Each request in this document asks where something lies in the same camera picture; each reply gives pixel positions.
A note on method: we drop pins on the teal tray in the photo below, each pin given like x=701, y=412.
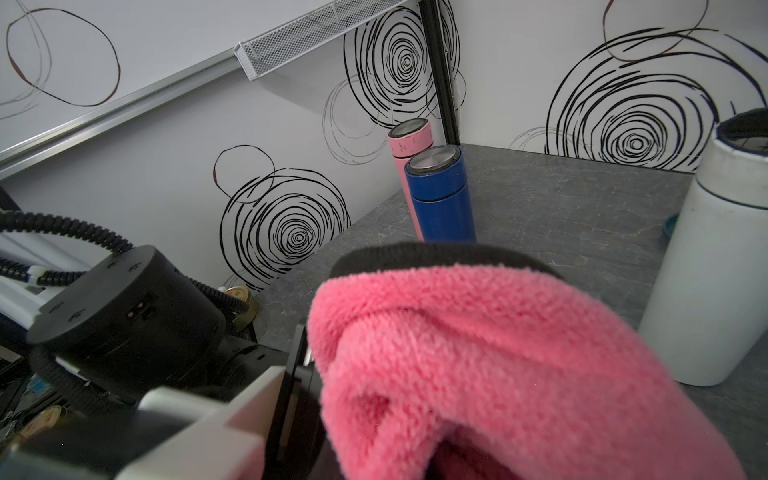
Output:
x=669, y=225

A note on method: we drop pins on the white thermos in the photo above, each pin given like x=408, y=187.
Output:
x=708, y=306

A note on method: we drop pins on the pink thermos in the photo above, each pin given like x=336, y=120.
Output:
x=408, y=139

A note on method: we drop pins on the pink cloth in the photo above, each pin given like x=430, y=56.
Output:
x=459, y=361

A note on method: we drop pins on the blue thermos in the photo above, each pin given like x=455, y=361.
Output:
x=439, y=190

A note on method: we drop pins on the red gold round tin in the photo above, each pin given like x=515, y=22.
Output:
x=245, y=318

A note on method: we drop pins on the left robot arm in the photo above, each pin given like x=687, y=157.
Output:
x=142, y=352

